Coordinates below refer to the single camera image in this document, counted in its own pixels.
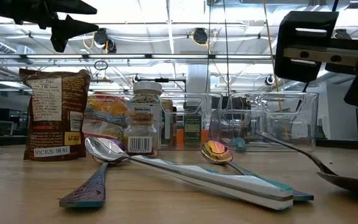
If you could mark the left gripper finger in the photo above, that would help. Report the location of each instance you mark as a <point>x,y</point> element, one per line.
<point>65,32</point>
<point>73,7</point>

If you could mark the yellow Maruchan ramen packet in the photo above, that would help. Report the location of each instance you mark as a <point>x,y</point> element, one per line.
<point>107,107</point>

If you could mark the brown spice pouch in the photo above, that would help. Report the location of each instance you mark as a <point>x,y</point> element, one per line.
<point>54,118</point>

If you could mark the dark grey metal spoon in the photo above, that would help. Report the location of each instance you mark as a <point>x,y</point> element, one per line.
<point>353,184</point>

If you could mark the white green ramen packet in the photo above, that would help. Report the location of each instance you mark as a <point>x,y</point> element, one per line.
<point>101,129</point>

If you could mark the white lid seasoning jar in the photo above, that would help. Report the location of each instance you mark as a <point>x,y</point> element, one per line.
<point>146,102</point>

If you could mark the small cork glass jar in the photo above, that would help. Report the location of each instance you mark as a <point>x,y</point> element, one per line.
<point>140,137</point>

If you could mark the tan lid spice jar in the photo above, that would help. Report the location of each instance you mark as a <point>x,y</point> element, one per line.
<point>167,121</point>

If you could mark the black lid orange spice jar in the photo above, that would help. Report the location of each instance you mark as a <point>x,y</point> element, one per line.
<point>179,137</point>

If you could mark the clear plastic bin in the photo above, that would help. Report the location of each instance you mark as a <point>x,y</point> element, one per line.
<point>92,97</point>
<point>210,105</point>
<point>291,124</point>

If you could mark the long metal ceiling rail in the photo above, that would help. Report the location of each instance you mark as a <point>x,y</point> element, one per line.
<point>166,56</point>

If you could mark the black distant rig frame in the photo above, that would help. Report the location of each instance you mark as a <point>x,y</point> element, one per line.
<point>162,80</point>

